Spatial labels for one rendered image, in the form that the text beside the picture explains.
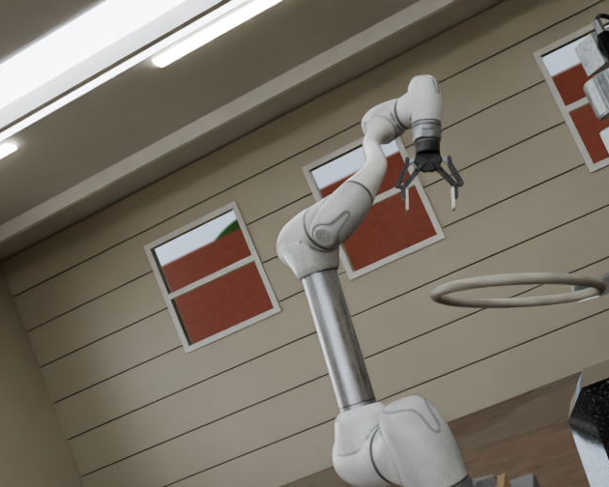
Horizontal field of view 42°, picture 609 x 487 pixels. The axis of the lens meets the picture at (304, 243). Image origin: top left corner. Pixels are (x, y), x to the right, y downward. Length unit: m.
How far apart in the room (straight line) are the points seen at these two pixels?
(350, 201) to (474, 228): 6.84
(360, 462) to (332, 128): 7.39
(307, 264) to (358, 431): 0.46
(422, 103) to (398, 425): 1.00
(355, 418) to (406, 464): 0.21
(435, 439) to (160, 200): 8.23
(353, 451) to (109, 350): 8.36
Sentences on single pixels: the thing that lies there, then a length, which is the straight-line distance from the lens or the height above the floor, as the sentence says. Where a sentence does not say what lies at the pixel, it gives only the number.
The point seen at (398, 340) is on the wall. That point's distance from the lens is 8.99.
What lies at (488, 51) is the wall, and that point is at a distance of 9.10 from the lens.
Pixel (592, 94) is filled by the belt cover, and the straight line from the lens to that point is 2.67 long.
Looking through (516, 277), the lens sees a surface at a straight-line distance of 2.11.
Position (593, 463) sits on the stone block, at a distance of 2.56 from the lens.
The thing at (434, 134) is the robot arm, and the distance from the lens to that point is 2.40.
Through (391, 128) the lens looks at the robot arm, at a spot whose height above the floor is 1.84.
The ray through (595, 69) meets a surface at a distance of 3.66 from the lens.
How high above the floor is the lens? 1.30
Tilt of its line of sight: 7 degrees up
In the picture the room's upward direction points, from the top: 23 degrees counter-clockwise
